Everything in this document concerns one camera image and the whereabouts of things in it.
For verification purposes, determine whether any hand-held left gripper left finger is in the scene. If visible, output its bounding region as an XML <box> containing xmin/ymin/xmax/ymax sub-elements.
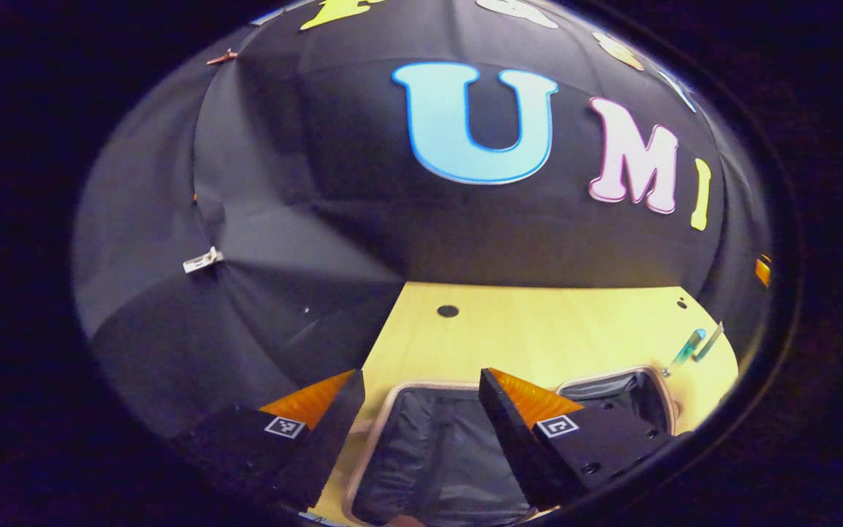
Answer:
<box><xmin>173</xmin><ymin>370</ymin><xmax>366</xmax><ymax>513</ymax></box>

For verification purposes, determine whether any black backdrop cloth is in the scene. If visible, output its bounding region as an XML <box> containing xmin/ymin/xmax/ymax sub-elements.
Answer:
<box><xmin>74</xmin><ymin>0</ymin><xmax>773</xmax><ymax>440</ymax></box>

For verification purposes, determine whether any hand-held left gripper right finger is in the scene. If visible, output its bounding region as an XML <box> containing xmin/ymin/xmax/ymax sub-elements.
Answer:
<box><xmin>479</xmin><ymin>367</ymin><xmax>689</xmax><ymax>510</ymax></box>

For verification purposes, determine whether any white cloth clip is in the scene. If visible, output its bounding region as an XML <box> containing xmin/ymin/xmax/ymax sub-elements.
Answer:
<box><xmin>183</xmin><ymin>247</ymin><xmax>224</xmax><ymax>274</ymax></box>

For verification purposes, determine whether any pink suitcase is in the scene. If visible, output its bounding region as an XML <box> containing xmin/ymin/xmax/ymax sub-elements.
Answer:
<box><xmin>341</xmin><ymin>365</ymin><xmax>680</xmax><ymax>527</ymax></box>

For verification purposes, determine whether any white blue gradient tube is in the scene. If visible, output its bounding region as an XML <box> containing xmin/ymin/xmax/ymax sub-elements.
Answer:
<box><xmin>692</xmin><ymin>322</ymin><xmax>724</xmax><ymax>363</ymax></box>

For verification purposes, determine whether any small blue bottle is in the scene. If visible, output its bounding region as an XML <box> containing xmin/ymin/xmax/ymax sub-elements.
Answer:
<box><xmin>672</xmin><ymin>329</ymin><xmax>707</xmax><ymax>370</ymax></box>

